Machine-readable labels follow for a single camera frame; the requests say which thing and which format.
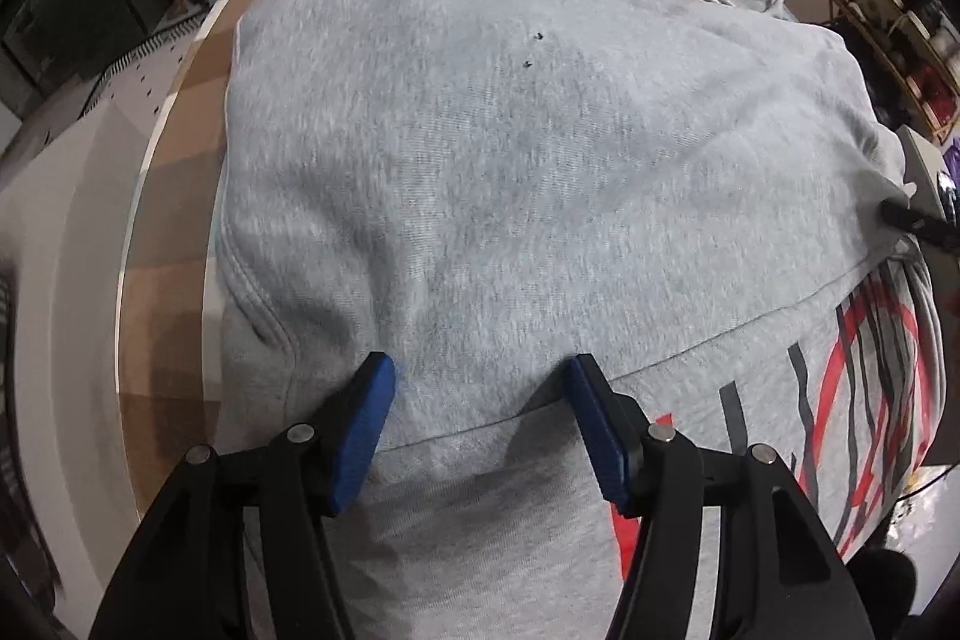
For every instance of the grey printed hoodie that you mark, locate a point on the grey printed hoodie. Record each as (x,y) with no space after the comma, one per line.
(487,160)

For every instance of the wooden shoe rack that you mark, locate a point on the wooden shoe rack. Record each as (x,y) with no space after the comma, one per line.
(911,14)

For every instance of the rows of assorted shoes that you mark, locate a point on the rows of assorted shoes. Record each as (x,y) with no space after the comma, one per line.
(930,85)

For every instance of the grey bedside bench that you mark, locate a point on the grey bedside bench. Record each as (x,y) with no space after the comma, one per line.
(922,160)

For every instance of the striped floor mat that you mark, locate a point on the striped floor mat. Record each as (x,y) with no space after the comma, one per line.
(142,59)

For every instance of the checkered tablecloth table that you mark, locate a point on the checkered tablecloth table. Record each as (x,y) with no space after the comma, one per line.
(172,250)

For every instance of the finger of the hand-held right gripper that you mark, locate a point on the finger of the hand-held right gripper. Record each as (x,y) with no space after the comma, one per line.
(919,224)

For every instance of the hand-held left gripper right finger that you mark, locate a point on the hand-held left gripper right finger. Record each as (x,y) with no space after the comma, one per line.
(600,437)

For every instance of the purple bag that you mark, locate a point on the purple bag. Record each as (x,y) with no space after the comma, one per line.
(952,164)

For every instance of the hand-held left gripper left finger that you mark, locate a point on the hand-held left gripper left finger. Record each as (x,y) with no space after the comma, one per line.
(360,437)

